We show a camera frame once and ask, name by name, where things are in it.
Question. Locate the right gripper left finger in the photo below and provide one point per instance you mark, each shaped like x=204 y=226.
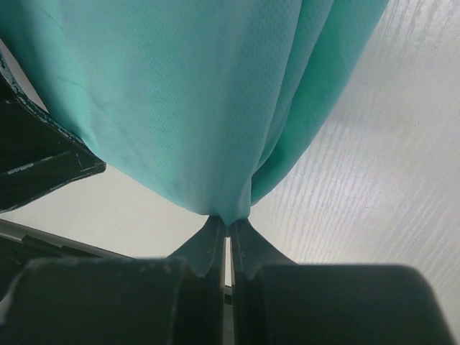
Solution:
x=178 y=299

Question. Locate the teal t-shirt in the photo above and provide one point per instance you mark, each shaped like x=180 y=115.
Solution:
x=207 y=103

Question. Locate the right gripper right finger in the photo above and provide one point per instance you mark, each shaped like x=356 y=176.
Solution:
x=278 y=301

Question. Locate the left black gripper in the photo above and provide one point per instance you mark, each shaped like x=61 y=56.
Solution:
x=38 y=156

